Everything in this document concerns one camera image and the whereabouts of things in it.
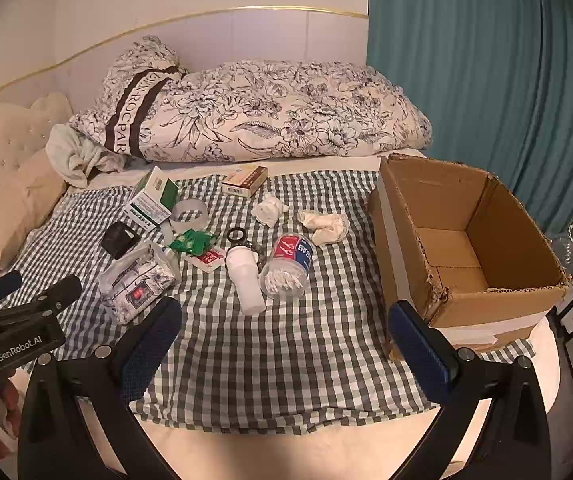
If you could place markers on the small cream and red box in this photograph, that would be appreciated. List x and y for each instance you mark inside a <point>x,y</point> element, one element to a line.
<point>244,180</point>

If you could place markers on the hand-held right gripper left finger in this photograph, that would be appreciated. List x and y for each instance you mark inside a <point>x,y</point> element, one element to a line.
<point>151,345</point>

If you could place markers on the beige tufted pillow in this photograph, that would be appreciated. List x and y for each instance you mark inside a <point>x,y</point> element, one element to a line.
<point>1,150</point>

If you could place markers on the brown cardboard box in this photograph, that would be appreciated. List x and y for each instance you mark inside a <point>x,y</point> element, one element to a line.
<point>446,210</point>

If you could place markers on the white plastic bottle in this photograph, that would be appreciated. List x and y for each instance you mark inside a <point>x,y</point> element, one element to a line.
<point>246,285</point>

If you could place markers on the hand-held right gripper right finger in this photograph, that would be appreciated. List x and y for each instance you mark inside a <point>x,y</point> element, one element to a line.
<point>421,355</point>

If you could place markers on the pale green towel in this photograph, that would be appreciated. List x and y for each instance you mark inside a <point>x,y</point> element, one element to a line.
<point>76,155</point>

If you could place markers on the clear tape roll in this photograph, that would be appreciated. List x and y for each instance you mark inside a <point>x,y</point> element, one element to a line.
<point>186,226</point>

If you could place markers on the teal curtain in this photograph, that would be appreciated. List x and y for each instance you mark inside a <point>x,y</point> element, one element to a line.
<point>466,60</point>

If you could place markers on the red and white sachet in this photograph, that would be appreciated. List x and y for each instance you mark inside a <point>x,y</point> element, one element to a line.
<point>209,259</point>

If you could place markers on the clear plastic bottle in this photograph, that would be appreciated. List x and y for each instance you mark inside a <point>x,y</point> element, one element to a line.
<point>564,247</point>

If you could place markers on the green and white medicine box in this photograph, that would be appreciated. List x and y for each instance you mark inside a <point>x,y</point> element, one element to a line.
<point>146,205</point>

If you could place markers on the cream bed sheet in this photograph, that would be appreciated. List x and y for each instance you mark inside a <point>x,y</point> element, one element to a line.
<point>291,450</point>

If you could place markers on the grey checked cloth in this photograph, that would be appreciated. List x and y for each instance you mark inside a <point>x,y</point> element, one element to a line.
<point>266,350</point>

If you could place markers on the floral cream pillow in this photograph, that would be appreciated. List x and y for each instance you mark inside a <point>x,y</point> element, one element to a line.
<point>266,110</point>

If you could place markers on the small black object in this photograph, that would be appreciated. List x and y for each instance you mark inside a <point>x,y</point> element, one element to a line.
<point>119,240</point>

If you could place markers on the plastic wrapped tissue pack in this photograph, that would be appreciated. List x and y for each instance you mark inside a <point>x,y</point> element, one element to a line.
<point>134,285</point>

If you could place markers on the translucent white strip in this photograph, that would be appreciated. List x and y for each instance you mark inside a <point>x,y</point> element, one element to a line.
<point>166,230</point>

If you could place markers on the green cloth piece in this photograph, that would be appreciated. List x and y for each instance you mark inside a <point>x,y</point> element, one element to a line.
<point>191,242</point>

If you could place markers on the clear cotton swab jar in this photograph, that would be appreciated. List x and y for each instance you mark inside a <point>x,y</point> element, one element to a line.
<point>286,270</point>

